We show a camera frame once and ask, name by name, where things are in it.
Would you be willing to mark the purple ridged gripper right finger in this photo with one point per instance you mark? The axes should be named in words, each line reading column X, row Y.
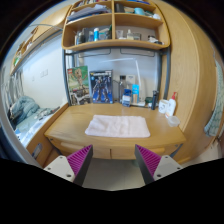
column 154, row 167

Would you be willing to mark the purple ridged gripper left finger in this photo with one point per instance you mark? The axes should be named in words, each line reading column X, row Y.
column 73, row 167

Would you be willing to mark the white towel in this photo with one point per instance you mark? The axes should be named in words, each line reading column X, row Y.
column 118, row 127

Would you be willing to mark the wooden desk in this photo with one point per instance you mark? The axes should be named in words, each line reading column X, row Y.
column 64, row 133

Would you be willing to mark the clear plastic cup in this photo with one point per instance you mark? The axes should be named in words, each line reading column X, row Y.
column 173, row 121

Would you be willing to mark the white pump lotion bottle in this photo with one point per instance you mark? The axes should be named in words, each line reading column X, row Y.
column 171, row 106

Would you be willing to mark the white mug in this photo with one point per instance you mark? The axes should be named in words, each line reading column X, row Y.
column 163, row 105

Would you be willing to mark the white desk lamp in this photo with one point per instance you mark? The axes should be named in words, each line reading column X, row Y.
column 133, row 79

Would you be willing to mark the dark blue small box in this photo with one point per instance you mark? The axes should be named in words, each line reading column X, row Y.
column 126, row 98

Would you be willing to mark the black cylindrical bottle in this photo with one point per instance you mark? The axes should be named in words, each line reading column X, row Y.
column 154, row 100

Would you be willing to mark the light blue box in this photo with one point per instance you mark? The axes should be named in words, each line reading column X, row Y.
column 135, row 93

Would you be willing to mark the checkered hanging cloth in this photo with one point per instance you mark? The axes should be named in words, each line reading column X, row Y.
column 212, row 127

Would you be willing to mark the blue robot model box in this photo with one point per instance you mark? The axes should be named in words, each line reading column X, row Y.
column 101, row 86

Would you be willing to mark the green Groot model box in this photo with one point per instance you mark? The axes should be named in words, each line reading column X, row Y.
column 78, row 85

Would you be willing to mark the clear water bottle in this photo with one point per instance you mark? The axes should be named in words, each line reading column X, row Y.
column 122, row 86

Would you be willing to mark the wooden wardrobe side panel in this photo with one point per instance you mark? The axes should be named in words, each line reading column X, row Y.
column 193, row 77

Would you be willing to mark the blue bottle on shelf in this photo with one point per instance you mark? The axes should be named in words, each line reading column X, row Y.
column 96, row 34

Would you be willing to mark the folded clothes on shelf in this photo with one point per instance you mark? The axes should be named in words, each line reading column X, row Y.
column 88, row 11

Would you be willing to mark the wooden wall shelf unit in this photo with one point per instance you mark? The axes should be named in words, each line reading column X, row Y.
column 130, row 23

